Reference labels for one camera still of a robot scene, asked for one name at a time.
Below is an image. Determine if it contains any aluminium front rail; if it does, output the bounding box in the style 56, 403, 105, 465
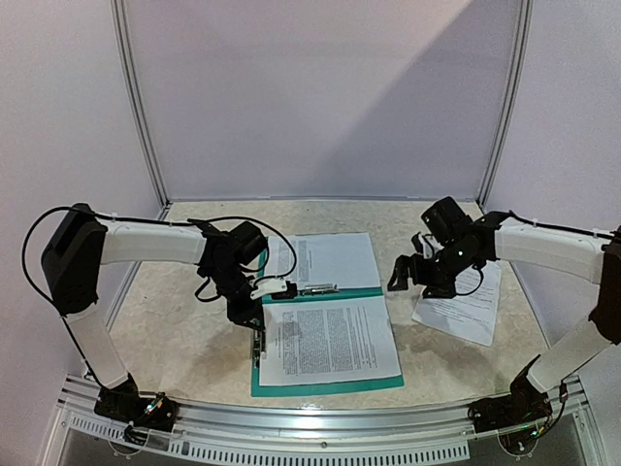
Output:
44, 376, 605, 465

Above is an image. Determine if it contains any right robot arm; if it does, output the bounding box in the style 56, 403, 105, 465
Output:
387, 196, 620, 423

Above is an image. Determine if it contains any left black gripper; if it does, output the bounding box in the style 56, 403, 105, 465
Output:
206, 263, 265, 331

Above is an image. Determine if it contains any green file folder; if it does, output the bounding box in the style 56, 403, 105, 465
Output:
251, 232, 405, 398

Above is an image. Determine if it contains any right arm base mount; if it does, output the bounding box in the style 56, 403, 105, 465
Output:
467, 388, 558, 435

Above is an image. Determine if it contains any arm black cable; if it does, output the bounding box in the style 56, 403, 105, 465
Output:
455, 211, 621, 297
19, 206, 298, 321

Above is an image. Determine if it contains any aluminium frame post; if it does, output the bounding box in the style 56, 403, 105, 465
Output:
110, 0, 171, 209
475, 0, 534, 209

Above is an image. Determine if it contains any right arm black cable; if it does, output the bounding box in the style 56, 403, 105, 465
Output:
455, 211, 621, 297

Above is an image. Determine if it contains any printed paper sheet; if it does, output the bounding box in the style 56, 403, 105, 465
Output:
411, 262, 502, 347
259, 232, 381, 290
253, 295, 405, 397

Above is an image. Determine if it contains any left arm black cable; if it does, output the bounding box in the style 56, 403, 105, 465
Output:
19, 206, 298, 321

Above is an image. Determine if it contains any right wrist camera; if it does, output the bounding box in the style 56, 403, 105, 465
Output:
411, 232, 436, 259

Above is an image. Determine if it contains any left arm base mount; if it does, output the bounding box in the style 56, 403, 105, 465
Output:
94, 375, 179, 433

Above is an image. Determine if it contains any folder spine metal clip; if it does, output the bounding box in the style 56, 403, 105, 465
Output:
299, 283, 339, 296

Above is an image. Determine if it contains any right aluminium frame post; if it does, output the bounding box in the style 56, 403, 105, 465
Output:
475, 0, 534, 209

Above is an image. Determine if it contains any folder cover metal clip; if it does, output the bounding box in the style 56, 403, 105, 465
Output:
251, 330, 267, 368

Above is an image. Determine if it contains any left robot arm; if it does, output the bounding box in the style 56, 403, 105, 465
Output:
42, 204, 267, 421

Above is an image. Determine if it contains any left aluminium frame post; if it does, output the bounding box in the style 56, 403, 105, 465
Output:
110, 0, 171, 209

